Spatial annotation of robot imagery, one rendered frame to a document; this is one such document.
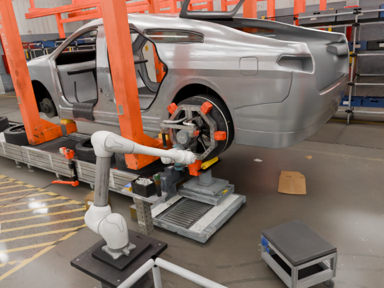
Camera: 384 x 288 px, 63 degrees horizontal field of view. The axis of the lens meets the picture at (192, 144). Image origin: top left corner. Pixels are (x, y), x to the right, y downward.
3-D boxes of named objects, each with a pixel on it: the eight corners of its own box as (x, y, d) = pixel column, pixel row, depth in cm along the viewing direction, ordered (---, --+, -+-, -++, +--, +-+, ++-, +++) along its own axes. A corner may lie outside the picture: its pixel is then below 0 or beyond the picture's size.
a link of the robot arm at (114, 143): (136, 139, 220) (123, 135, 228) (116, 134, 206) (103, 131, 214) (131, 158, 220) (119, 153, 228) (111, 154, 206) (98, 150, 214)
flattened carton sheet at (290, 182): (304, 174, 396) (304, 171, 395) (305, 195, 347) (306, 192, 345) (280, 173, 405) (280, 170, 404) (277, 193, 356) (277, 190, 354)
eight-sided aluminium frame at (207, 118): (219, 160, 309) (216, 106, 291) (215, 163, 304) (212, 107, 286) (175, 152, 340) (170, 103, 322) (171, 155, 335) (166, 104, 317)
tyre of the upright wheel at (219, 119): (230, 162, 333) (240, 103, 304) (219, 171, 315) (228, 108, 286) (180, 143, 365) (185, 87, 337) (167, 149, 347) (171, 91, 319)
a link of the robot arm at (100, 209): (96, 239, 227) (79, 228, 240) (115, 232, 239) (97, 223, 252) (104, 134, 213) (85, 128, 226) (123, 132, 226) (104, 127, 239)
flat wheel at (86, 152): (68, 167, 411) (64, 150, 403) (94, 149, 472) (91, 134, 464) (115, 167, 396) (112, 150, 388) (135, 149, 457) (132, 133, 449)
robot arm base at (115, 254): (118, 263, 217) (117, 256, 215) (101, 248, 231) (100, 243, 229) (139, 250, 229) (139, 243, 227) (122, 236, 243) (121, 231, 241)
